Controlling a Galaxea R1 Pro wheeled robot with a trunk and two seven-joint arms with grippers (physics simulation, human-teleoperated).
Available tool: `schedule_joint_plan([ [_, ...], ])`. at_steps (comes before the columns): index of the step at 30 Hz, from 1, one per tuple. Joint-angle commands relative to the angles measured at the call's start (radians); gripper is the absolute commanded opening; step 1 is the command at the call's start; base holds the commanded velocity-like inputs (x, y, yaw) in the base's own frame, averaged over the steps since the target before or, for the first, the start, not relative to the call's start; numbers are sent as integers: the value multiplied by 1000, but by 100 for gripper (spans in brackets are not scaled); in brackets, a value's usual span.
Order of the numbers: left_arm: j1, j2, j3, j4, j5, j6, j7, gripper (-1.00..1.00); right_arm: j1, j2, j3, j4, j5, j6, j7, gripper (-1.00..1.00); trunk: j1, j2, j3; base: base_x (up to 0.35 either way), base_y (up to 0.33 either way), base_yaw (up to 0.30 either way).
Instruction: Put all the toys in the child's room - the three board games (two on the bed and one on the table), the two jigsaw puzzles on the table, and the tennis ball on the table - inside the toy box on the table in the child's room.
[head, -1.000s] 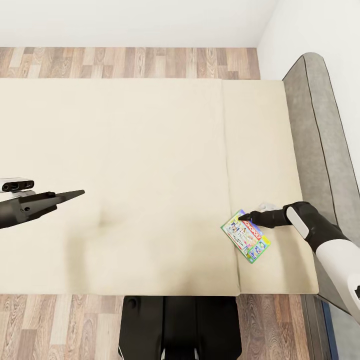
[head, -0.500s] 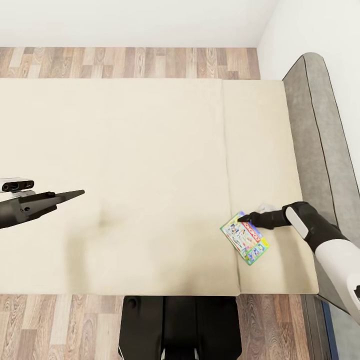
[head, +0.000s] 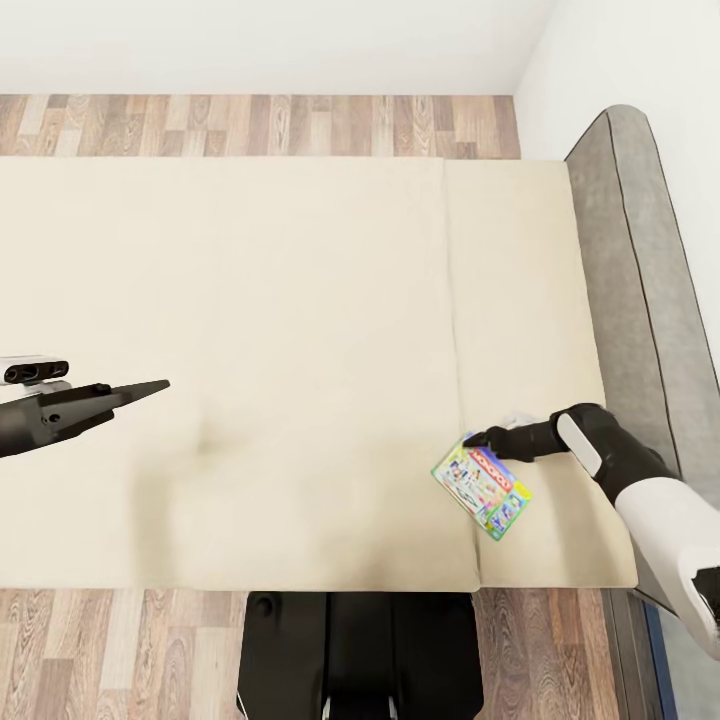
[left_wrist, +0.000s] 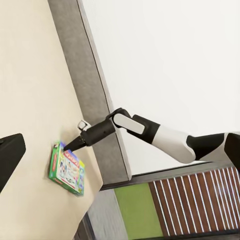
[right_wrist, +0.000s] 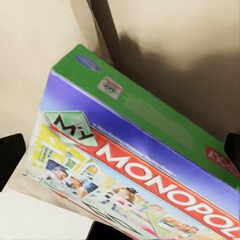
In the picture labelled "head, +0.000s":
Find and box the board game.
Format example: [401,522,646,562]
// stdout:
[430,432,534,542]

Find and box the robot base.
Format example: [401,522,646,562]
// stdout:
[236,591,484,720]

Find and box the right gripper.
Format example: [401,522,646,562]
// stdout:
[462,424,543,464]

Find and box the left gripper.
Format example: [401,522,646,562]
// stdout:
[0,379,171,456]

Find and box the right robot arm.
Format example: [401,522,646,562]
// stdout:
[462,404,720,662]

